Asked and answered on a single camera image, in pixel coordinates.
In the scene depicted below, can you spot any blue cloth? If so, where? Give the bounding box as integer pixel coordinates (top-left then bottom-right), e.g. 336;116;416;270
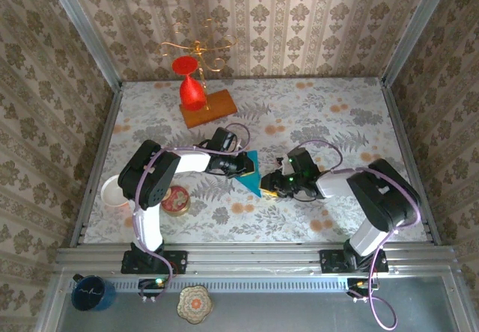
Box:
234;149;265;198

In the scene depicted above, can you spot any floral table cover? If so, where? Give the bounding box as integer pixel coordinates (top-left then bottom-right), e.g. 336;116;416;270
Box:
82;76;430;244

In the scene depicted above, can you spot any orange wooden rack base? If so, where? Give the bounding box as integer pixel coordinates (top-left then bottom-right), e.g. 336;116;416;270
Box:
178;89;240;129

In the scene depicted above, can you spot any round red floral tin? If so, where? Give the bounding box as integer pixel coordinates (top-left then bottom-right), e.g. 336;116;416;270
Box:
161;185;192;218

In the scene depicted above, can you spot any red wine glass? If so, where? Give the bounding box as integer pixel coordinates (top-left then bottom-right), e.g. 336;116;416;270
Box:
171;55;207;111

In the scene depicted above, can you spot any grey metal shelf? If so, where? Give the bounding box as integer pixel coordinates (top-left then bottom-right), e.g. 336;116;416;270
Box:
37;271;476;332

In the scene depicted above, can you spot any small black connector board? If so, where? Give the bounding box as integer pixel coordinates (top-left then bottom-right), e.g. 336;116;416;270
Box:
346;277;379;303
138;277;169;303

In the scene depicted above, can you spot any white bowl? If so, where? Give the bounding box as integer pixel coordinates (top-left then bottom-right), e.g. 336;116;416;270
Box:
100;176;130;208

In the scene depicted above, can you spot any dark blue mug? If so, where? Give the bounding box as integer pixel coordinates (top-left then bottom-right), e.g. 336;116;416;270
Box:
71;274;117;313

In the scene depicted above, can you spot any aluminium front rail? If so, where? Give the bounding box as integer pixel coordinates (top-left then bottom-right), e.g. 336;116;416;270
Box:
54;244;461;277

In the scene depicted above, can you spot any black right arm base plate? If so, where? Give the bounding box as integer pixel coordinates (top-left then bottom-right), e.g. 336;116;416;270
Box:
320;248;389;274

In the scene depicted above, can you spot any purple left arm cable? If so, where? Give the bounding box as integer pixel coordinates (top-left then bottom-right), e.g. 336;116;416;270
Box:
132;123;251;305

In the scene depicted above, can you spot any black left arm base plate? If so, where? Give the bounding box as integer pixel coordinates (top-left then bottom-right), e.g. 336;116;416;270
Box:
120;249;189;275

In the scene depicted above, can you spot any aluminium table side rail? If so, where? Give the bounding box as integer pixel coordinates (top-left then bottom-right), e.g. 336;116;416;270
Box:
70;81;124;247
379;79;442;245

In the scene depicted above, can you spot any gold wire glass rack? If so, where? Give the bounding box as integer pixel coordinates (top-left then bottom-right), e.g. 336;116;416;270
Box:
160;18;239;111

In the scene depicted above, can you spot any aluminium corner post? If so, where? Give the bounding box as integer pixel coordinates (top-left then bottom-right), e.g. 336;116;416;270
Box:
381;0;460;86
43;0;123;90

